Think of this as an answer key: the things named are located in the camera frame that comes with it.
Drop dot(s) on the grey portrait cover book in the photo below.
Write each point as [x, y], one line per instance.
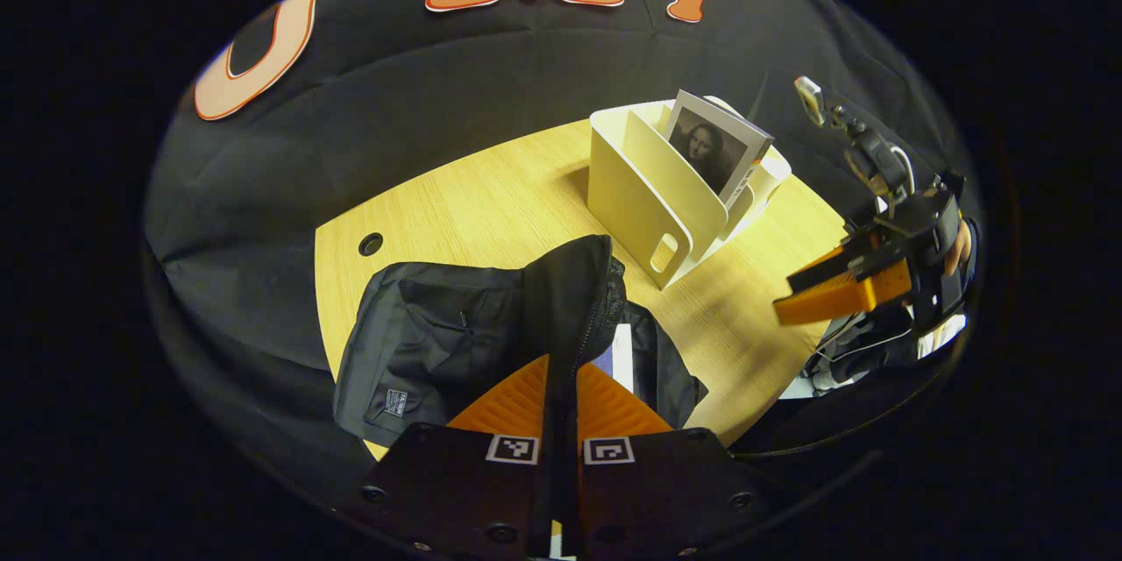
[710, 149]

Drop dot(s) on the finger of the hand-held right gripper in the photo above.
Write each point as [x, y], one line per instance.
[850, 298]
[824, 272]

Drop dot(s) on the white bookshelf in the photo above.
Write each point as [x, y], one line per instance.
[627, 202]

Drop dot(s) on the black schoolbag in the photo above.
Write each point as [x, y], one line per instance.
[438, 342]

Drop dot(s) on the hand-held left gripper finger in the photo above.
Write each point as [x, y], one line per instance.
[572, 465]
[550, 465]

